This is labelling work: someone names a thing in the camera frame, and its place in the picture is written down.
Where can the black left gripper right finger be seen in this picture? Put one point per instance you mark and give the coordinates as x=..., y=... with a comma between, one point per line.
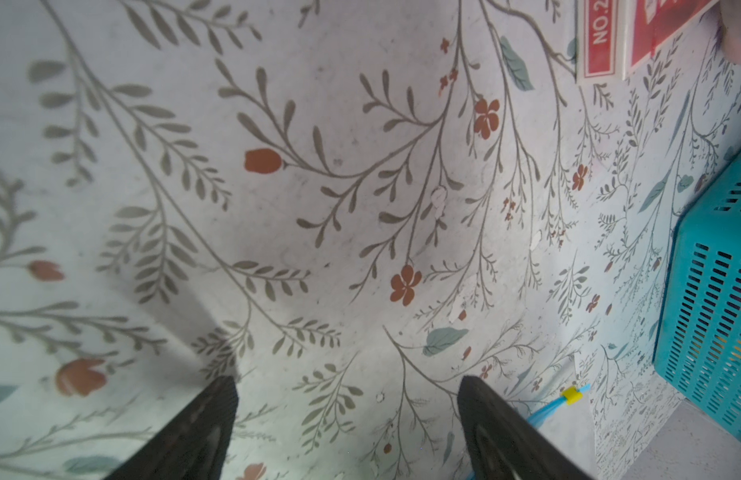
x=508, y=438

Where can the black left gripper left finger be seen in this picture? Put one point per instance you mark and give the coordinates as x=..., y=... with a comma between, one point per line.
x=194, y=444

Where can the clear zip top bag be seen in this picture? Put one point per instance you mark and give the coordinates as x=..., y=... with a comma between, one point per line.
x=550, y=408

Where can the teal plastic basket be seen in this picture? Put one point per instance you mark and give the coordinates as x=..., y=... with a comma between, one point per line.
x=698, y=346

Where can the red card pack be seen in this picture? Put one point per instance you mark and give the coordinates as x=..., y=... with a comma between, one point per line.
x=614, y=37

